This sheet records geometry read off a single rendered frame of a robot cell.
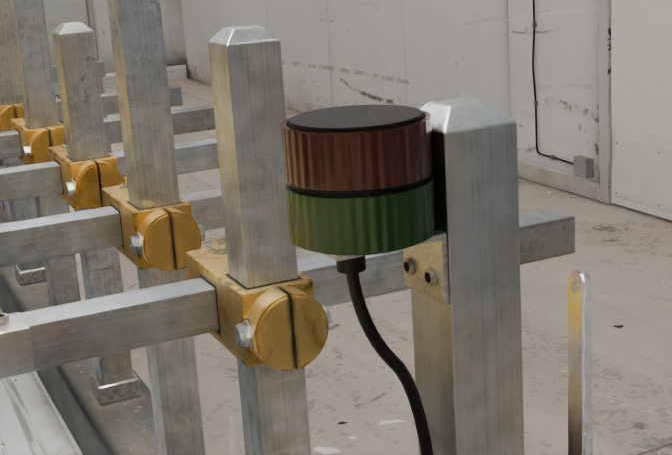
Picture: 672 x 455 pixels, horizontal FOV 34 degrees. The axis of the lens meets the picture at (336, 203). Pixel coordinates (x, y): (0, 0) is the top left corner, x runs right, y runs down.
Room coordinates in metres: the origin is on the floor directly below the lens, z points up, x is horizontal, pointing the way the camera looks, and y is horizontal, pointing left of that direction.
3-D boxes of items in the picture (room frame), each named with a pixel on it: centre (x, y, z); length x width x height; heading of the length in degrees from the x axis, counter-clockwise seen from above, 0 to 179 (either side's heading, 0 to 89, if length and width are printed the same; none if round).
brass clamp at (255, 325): (0.70, 0.06, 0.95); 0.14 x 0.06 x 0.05; 24
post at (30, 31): (1.36, 0.36, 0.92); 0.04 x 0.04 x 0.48; 24
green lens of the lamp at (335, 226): (0.43, -0.01, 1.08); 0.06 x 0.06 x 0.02
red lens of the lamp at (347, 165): (0.43, -0.01, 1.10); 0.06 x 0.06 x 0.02
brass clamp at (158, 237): (0.93, 0.16, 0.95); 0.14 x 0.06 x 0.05; 24
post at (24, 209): (1.59, 0.46, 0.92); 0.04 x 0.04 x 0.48; 24
